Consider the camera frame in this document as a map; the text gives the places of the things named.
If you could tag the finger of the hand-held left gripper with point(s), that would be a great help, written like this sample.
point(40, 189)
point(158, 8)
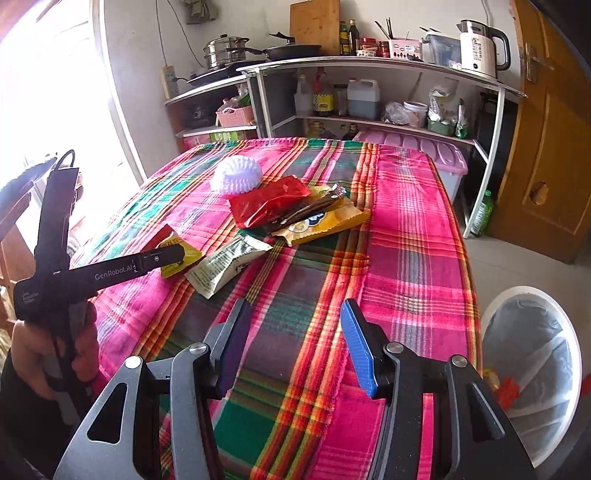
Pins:
point(161, 259)

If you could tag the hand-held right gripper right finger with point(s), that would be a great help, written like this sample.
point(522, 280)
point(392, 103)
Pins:
point(360, 350)

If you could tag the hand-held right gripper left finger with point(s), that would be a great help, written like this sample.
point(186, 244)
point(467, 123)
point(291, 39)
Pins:
point(235, 341)

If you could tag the small yellow red packet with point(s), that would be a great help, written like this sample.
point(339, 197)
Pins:
point(178, 251)

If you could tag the white green snack packet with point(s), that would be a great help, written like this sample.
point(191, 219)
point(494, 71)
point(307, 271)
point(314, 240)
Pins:
point(226, 265)

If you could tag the white paper cup liner stack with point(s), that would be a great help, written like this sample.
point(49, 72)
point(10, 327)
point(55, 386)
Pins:
point(235, 175)

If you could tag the red plastic wrapper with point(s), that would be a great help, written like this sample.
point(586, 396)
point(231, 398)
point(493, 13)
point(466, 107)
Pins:
point(268, 205)

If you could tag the orange yellow snack bag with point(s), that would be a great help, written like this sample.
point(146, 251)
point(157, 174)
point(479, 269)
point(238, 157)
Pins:
point(325, 225)

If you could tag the long yellow snack packet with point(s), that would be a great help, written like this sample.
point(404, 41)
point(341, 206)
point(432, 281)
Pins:
point(490, 378)

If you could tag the brown snack wrapper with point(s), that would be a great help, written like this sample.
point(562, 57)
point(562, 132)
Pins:
point(309, 207)

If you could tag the orange wrapper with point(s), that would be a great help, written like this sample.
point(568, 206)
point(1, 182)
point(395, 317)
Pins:
point(508, 390)

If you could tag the white plastic bin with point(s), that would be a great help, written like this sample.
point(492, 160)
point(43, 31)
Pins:
point(526, 291)

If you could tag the translucent bin liner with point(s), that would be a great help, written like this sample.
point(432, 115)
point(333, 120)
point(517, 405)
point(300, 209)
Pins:
point(540, 350)

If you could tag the person's left forearm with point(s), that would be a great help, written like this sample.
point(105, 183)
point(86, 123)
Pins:
point(18, 424)

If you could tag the person's left hand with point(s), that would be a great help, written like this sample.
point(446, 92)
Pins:
point(27, 355)

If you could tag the pink green plaid tablecloth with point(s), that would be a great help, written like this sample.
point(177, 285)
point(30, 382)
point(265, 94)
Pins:
point(295, 286)

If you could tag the black pot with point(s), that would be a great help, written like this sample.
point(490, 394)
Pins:
point(197, 113)

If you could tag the pink plastic basket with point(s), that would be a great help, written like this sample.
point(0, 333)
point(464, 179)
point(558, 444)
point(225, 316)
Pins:
point(235, 115)

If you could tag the low white shelf unit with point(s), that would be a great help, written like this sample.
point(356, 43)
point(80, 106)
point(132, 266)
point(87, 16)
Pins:
point(203, 90)

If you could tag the white power strip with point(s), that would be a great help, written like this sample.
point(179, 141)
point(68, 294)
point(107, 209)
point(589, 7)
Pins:
point(167, 81)

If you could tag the green soda bottle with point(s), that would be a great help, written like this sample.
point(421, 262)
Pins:
point(482, 214)

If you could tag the black induction cooktop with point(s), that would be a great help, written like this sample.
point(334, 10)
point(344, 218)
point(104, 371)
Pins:
point(212, 74)

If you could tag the pink lid storage box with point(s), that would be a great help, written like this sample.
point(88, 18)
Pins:
point(415, 145)

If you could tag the clear plastic bottle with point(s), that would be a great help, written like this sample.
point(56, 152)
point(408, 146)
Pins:
point(302, 99)

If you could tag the stainless steamer pot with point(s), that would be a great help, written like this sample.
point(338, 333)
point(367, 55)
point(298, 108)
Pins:
point(224, 53)

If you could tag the red cap oil bottle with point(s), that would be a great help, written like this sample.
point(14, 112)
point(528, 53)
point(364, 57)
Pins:
point(323, 94)

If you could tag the green bowl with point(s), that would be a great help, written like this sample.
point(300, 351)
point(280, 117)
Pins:
point(441, 126)

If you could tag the clear plastic bag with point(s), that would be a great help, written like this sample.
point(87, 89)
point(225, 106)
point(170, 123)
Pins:
point(393, 114)

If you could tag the brown glass jar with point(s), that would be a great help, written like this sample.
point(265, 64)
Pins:
point(340, 99)

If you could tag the white plastic tub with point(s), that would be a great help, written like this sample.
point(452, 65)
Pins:
point(416, 113)

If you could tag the black frying pan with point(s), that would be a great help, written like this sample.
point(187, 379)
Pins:
point(293, 50)

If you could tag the black appliance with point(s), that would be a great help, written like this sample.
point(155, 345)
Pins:
point(489, 134)

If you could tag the white jerrycan dark liquid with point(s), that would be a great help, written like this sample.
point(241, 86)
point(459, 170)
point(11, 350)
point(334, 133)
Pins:
point(363, 98)

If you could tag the hanging grey rag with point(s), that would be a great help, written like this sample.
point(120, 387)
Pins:
point(201, 9)

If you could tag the white plastic bags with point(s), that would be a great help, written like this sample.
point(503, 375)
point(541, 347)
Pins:
point(441, 104)

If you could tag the wooden door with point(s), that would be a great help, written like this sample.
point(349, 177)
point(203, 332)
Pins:
point(554, 161)

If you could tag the bamboo cutting board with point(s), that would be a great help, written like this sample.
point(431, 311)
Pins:
point(314, 25)

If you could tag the green bottle yellow label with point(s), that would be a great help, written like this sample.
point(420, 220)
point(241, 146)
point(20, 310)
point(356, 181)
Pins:
point(344, 39)

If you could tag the tall white kitchen shelf unit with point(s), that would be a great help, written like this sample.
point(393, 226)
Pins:
point(369, 61)

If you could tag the small patterned bowl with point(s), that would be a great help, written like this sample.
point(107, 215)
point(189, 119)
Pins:
point(367, 53)

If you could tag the dark sauce bottle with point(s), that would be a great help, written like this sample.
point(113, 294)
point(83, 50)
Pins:
point(353, 37)

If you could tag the pink utensil box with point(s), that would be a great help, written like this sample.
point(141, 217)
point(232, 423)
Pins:
point(405, 48)

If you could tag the clear plastic storage container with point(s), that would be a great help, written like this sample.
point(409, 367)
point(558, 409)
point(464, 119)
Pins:
point(441, 48)

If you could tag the dark chopsticks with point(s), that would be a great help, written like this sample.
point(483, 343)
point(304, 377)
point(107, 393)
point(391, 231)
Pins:
point(385, 28)

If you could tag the white electric kettle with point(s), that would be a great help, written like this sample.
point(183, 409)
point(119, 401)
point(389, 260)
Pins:
point(482, 48)

